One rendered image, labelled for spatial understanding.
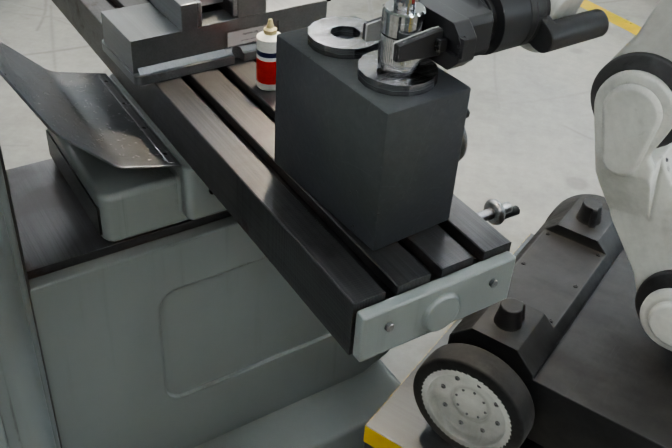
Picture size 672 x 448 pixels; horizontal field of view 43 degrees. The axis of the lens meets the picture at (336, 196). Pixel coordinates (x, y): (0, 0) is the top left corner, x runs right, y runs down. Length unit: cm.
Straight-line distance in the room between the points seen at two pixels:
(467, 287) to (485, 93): 237
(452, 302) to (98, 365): 68
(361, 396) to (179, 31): 87
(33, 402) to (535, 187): 189
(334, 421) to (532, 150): 155
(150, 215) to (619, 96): 70
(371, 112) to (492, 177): 196
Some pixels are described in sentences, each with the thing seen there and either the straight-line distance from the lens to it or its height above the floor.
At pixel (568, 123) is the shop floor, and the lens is 325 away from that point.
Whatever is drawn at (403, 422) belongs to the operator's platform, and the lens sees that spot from 152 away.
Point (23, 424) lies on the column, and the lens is 141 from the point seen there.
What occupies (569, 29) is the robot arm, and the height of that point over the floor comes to 116.
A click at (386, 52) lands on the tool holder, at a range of 93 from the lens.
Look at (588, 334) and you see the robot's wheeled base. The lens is 150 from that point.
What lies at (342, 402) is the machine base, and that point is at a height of 20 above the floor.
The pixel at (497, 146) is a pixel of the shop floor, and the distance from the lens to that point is 302.
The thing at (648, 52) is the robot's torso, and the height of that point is 107.
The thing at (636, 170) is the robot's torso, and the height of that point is 91.
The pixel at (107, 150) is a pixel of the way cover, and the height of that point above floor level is 88.
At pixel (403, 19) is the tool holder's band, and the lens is 90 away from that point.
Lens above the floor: 156
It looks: 36 degrees down
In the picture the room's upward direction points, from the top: 4 degrees clockwise
